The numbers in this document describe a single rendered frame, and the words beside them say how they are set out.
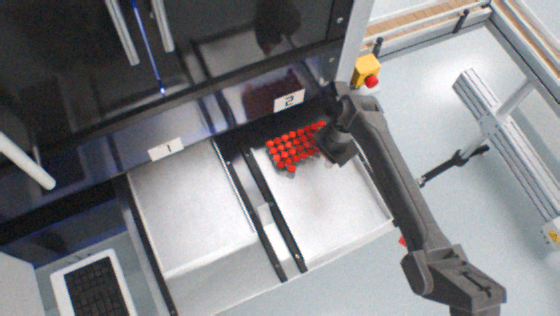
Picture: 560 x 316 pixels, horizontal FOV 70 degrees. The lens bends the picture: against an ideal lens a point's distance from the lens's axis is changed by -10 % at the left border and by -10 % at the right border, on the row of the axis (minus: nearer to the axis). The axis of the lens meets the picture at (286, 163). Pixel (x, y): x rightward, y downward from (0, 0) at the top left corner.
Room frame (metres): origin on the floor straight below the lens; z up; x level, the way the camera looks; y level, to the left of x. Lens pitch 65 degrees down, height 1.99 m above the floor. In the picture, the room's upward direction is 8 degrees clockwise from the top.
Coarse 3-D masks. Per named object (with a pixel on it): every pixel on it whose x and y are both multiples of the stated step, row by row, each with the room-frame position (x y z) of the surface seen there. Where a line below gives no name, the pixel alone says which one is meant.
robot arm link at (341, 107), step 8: (328, 88) 0.56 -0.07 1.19; (336, 88) 0.55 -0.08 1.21; (344, 88) 0.56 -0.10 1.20; (328, 96) 0.54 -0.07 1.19; (336, 96) 0.53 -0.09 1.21; (328, 104) 0.52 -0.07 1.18; (336, 104) 0.48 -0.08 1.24; (344, 104) 0.47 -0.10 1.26; (328, 112) 0.51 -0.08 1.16; (336, 112) 0.47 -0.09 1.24; (344, 112) 0.46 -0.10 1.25; (336, 120) 0.46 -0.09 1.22
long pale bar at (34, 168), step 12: (0, 132) 0.26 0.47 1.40; (0, 144) 0.24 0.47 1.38; (12, 144) 0.26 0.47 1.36; (12, 156) 0.24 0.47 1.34; (24, 156) 0.25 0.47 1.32; (36, 156) 0.29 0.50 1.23; (24, 168) 0.24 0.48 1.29; (36, 168) 0.25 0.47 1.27; (36, 180) 0.24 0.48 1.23; (48, 180) 0.25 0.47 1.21
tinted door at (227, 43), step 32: (192, 0) 0.52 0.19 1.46; (224, 0) 0.55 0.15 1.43; (256, 0) 0.58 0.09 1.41; (288, 0) 0.62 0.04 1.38; (320, 0) 0.66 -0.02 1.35; (192, 32) 0.51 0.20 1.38; (224, 32) 0.55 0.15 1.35; (256, 32) 0.58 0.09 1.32; (288, 32) 0.62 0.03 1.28; (320, 32) 0.67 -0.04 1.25; (160, 64) 0.47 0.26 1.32; (192, 64) 0.51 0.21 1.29; (224, 64) 0.54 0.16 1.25
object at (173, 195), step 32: (160, 160) 0.46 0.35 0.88; (192, 160) 0.48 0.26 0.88; (160, 192) 0.37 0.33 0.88; (192, 192) 0.38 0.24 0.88; (224, 192) 0.40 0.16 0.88; (160, 224) 0.28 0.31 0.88; (192, 224) 0.30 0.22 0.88; (224, 224) 0.31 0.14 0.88; (160, 256) 0.20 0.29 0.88; (192, 256) 0.21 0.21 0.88
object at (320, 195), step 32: (256, 160) 0.49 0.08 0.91; (320, 160) 0.53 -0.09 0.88; (352, 160) 0.54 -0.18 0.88; (288, 192) 0.42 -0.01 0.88; (320, 192) 0.43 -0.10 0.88; (352, 192) 0.44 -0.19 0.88; (288, 224) 0.32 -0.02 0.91; (320, 224) 0.34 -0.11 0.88; (352, 224) 0.35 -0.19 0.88; (384, 224) 0.36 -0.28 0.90
